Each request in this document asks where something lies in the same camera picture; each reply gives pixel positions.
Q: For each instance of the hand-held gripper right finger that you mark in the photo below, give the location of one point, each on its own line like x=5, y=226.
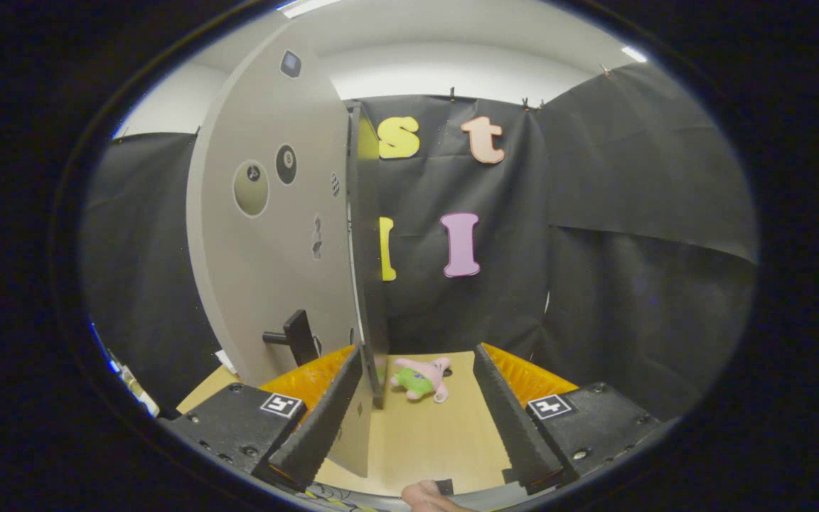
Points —
x=512, y=434

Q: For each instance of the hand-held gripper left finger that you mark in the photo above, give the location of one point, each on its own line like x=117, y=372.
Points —
x=320, y=441

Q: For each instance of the grey shoe cabinet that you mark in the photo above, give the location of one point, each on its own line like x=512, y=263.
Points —
x=370, y=284

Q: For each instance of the green pink plush toy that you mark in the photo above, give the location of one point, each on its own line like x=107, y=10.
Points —
x=420, y=380

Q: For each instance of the black backdrop cloth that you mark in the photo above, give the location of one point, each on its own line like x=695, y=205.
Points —
x=630, y=284

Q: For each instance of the row of black cloth clips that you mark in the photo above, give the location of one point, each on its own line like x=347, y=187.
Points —
x=452, y=93

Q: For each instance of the small ceiling light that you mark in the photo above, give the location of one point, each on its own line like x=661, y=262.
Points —
x=634, y=54

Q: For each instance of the long ceiling light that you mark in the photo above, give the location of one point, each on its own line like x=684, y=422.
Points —
x=306, y=7

